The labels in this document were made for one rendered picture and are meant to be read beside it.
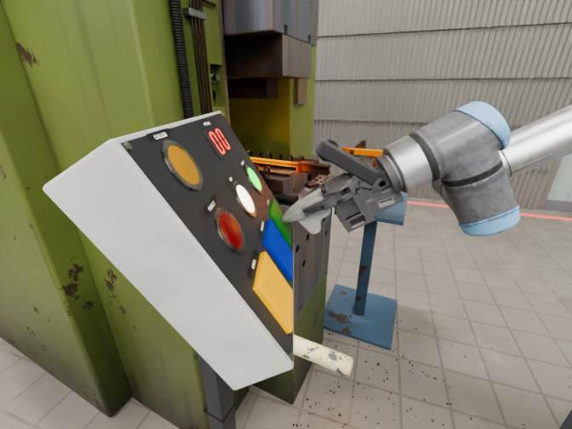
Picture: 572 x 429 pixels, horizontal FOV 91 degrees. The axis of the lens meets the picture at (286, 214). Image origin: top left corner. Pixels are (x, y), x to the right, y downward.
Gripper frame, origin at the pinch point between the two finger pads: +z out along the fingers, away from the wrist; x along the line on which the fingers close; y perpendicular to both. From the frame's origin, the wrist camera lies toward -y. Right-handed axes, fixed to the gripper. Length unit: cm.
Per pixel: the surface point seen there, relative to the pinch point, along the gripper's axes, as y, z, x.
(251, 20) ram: -36, -10, 33
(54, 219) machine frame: -23, 68, 27
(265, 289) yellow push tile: -1.6, 0.8, -23.1
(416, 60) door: 21, -139, 298
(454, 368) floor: 129, -19, 50
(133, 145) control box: -20.6, 1.6, -25.4
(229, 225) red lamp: -9.3, 1.2, -20.2
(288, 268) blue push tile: 2.9, 0.9, -13.2
